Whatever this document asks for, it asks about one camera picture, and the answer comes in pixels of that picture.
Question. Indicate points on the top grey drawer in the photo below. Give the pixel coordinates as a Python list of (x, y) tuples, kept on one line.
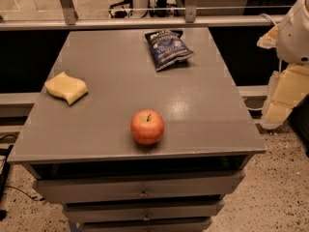
[(138, 187)]

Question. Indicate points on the red apple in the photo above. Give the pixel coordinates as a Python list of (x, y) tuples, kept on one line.
[(147, 127)]

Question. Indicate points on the middle grey drawer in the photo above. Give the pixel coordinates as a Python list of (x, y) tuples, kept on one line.
[(145, 211)]

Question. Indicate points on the grey drawer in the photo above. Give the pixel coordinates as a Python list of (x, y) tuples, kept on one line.
[(138, 187), (191, 224), (145, 211)]

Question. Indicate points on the black office chair base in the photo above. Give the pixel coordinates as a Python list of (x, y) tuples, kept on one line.
[(120, 9)]

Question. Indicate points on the yellow sponge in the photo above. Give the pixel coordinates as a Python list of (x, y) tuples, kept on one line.
[(66, 87)]

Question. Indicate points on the grey metal railing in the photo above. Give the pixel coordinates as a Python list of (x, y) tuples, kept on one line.
[(18, 15)]

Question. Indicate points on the blue chip bag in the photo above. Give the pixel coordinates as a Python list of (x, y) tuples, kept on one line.
[(167, 48)]

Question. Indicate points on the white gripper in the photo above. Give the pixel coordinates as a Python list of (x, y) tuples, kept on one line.
[(295, 38)]

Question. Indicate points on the bottom grey drawer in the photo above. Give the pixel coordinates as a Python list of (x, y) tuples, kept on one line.
[(191, 224)]

